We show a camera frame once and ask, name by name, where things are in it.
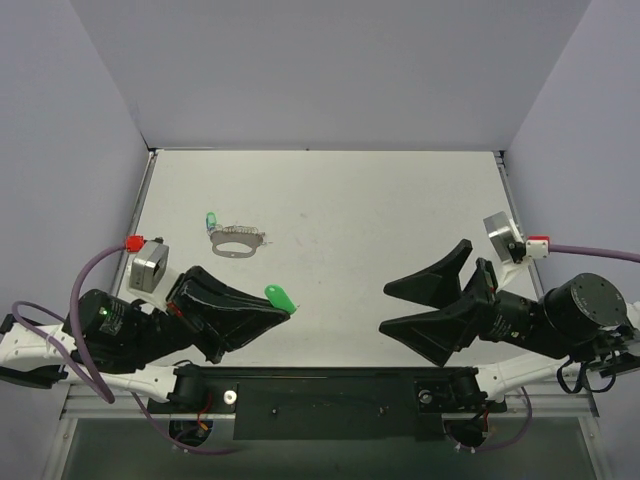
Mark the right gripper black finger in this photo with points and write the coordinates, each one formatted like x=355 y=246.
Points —
x=438 y=334
x=436 y=286

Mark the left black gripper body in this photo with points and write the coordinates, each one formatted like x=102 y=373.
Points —
x=185 y=310

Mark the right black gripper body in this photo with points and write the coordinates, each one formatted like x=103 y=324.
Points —
x=480 y=295

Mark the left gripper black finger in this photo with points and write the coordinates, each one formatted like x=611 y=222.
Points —
x=219 y=297
x=225 y=330

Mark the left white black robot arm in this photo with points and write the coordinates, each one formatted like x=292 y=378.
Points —
x=125 y=338

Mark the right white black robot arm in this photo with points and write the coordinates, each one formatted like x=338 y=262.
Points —
x=583 y=325

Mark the green blue key tag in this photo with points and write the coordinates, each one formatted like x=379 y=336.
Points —
x=210 y=221

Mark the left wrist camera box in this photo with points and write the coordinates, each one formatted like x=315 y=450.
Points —
x=147 y=269

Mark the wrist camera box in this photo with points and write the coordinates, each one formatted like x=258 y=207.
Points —
x=147 y=269
x=508 y=244

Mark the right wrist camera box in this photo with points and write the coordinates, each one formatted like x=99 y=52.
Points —
x=508 y=244

